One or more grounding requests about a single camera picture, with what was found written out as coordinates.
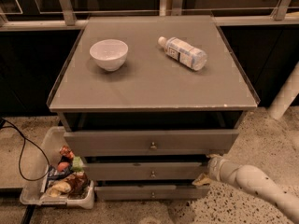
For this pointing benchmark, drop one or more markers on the brown snack bag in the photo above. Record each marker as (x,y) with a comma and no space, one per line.
(73,183)

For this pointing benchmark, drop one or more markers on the white ceramic bowl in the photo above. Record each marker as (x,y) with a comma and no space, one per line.
(109,54)

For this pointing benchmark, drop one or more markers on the metal window frame rail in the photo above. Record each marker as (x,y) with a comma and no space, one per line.
(17,15)

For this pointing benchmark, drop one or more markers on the grey drawer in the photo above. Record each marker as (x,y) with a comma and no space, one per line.
(144,170)
(151,192)
(145,143)

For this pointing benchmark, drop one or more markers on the grey bottom drawer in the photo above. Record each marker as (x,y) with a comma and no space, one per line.
(151,192)

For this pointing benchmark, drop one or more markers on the grey drawer cabinet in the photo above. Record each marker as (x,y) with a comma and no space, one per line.
(151,91)

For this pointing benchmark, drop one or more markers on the green snack packet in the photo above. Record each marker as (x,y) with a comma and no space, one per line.
(77,164)

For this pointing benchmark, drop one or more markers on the clear plastic storage bin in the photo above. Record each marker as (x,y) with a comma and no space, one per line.
(41,177)

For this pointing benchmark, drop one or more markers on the clear plastic water bottle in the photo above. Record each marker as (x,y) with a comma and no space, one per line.
(181,51)

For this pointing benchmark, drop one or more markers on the white pipe leg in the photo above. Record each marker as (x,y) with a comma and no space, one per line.
(286,95)

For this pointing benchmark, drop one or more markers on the grey top drawer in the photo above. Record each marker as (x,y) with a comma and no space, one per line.
(145,143)

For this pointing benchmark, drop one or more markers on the red snack packet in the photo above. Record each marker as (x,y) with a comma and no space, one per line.
(67,152)

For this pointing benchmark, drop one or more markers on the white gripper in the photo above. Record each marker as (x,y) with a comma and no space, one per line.
(215,168)

